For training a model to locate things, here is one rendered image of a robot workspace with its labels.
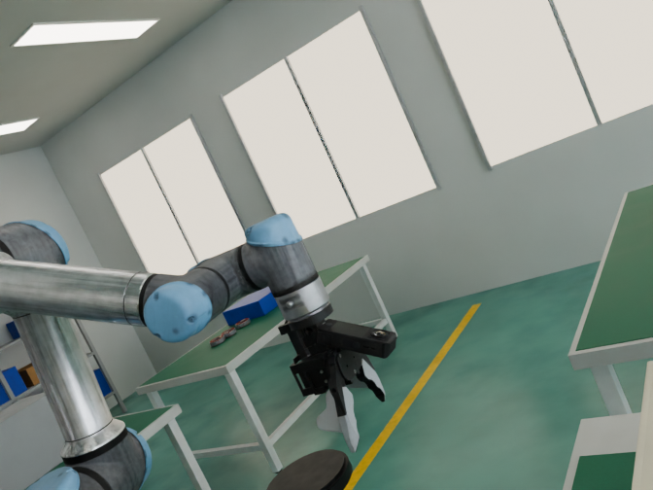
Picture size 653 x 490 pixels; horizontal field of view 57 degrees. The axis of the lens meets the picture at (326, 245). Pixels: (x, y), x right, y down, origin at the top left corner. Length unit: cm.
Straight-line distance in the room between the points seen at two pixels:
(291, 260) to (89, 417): 49
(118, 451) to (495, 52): 430
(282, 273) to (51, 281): 32
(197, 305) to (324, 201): 506
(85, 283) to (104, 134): 670
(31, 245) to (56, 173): 733
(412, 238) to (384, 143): 89
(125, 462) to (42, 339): 26
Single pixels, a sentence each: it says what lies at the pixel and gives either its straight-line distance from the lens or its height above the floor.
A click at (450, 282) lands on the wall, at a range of 555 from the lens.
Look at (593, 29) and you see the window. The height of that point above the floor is 164.
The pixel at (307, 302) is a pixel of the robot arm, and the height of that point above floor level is 137.
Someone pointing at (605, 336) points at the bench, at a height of 75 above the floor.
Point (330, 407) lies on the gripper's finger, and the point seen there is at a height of 122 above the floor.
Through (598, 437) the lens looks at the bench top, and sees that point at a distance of 153.
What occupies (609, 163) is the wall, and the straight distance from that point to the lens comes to 496.
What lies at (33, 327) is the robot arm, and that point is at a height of 150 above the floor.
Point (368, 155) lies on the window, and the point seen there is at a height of 149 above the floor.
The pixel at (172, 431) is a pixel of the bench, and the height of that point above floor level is 64.
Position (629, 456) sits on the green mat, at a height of 75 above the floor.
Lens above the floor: 154
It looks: 7 degrees down
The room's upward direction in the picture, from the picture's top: 25 degrees counter-clockwise
